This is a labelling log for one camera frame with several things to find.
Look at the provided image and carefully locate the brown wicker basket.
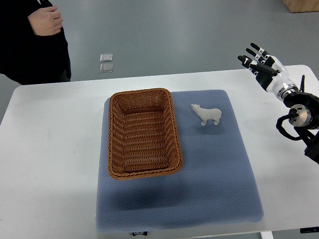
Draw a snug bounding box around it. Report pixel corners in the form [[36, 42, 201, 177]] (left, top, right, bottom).
[[108, 88, 183, 180]]

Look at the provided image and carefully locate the metal floor plate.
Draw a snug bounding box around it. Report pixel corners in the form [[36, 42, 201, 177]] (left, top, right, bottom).
[[100, 53, 113, 62], [100, 63, 113, 73]]

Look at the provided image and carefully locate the person in black clothing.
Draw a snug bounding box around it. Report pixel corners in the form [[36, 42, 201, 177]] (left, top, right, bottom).
[[0, 0, 71, 85]]

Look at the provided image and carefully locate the black label tag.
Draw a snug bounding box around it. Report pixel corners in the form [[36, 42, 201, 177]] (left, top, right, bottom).
[[132, 232, 148, 237]]

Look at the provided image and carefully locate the white toy bear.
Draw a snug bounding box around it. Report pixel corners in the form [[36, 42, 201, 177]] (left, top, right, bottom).
[[191, 104, 222, 126]]

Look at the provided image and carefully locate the black table control panel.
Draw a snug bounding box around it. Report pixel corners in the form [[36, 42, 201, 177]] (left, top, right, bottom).
[[300, 227, 319, 234]]

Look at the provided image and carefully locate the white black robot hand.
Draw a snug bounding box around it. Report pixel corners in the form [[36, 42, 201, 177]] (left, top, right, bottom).
[[238, 43, 298, 101]]

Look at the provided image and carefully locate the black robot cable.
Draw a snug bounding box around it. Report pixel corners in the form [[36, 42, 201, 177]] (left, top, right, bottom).
[[276, 115, 305, 141]]

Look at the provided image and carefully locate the lower metal floor plate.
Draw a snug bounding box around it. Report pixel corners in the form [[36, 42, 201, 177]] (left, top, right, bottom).
[[100, 63, 113, 73]]

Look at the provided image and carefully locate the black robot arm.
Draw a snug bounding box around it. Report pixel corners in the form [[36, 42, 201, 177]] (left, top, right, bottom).
[[277, 75, 319, 163]]

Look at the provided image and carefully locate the blue textured mat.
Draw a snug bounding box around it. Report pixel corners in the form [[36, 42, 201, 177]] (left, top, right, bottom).
[[96, 90, 264, 234]]

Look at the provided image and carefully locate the person's bare hand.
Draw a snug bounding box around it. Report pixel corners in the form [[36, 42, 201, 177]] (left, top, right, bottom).
[[27, 6, 63, 36]]

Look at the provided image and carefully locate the upper metal floor plate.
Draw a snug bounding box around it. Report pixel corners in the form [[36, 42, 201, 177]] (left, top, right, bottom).
[[100, 53, 113, 62]]

